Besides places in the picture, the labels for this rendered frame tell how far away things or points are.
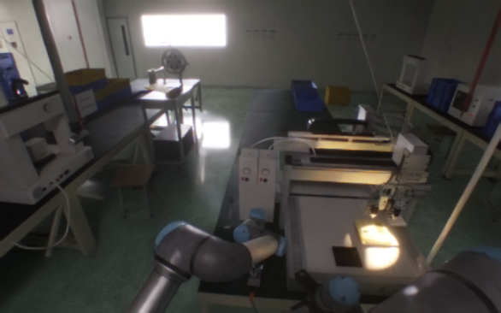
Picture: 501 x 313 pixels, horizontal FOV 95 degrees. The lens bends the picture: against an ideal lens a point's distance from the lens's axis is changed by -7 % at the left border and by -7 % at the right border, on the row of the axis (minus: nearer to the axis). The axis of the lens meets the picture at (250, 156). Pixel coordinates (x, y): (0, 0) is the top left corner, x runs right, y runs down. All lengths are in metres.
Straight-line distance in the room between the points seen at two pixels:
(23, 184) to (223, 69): 6.96
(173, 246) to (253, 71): 7.78
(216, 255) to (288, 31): 7.78
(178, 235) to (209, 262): 0.12
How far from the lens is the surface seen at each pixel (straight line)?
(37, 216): 2.29
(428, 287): 0.42
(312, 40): 8.27
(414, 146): 1.37
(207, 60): 8.48
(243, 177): 1.47
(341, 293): 0.76
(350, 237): 1.54
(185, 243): 0.71
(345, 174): 1.44
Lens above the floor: 1.90
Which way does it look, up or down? 28 degrees down
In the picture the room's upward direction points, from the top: 1 degrees clockwise
